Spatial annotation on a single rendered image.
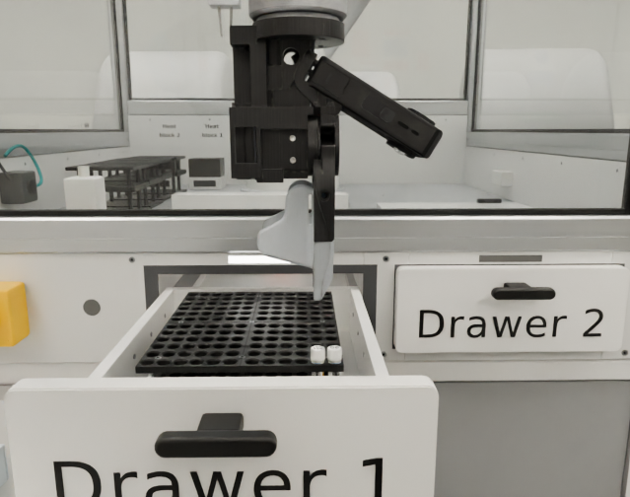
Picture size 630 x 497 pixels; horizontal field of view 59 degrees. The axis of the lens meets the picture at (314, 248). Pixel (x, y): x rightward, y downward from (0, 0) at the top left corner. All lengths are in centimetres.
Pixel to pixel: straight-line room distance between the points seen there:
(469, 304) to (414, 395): 35
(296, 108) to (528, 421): 58
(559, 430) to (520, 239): 28
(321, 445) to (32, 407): 19
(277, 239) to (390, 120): 13
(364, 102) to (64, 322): 50
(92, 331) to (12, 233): 16
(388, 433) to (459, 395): 41
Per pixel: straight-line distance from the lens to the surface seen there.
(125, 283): 74
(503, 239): 74
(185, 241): 71
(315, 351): 48
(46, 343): 80
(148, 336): 64
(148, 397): 40
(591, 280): 78
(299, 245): 43
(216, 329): 57
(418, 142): 45
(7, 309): 76
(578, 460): 91
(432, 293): 71
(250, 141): 43
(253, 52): 44
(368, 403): 39
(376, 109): 44
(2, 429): 76
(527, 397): 84
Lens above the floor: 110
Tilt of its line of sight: 12 degrees down
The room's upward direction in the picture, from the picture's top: straight up
